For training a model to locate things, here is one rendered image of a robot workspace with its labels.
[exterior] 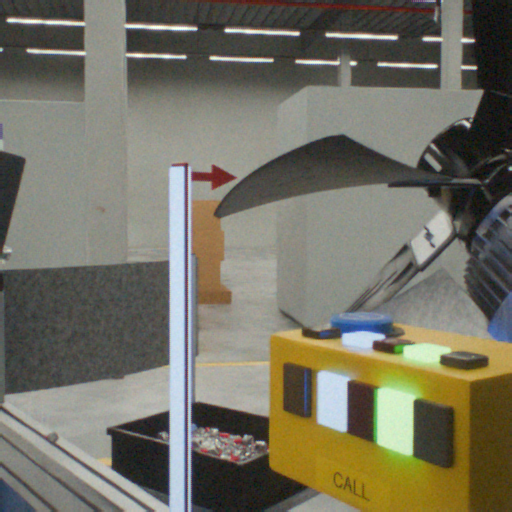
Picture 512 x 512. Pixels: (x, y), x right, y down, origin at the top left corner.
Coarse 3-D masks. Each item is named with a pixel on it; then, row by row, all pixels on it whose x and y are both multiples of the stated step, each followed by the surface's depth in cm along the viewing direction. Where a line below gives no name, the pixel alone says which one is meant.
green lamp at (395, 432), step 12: (384, 396) 39; (396, 396) 39; (408, 396) 38; (384, 408) 39; (396, 408) 39; (408, 408) 38; (384, 420) 39; (396, 420) 39; (408, 420) 38; (384, 432) 39; (396, 432) 39; (408, 432) 38; (384, 444) 39; (396, 444) 39; (408, 444) 38
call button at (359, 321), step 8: (360, 312) 50; (336, 320) 48; (344, 320) 47; (352, 320) 47; (360, 320) 47; (368, 320) 47; (376, 320) 47; (384, 320) 47; (392, 320) 48; (344, 328) 47; (352, 328) 47; (360, 328) 47; (368, 328) 47; (376, 328) 47; (384, 328) 47; (392, 328) 48
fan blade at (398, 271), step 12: (408, 240) 104; (396, 252) 106; (408, 252) 100; (384, 264) 107; (396, 264) 101; (408, 264) 96; (384, 276) 101; (396, 276) 97; (408, 276) 95; (372, 288) 102; (384, 288) 98; (396, 288) 96; (360, 300) 103; (372, 300) 99; (384, 300) 96; (348, 312) 104
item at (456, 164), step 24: (432, 144) 94; (456, 144) 92; (480, 144) 91; (432, 168) 94; (456, 168) 91; (480, 168) 90; (504, 168) 90; (456, 192) 91; (480, 192) 90; (504, 192) 86; (456, 216) 95; (480, 216) 87
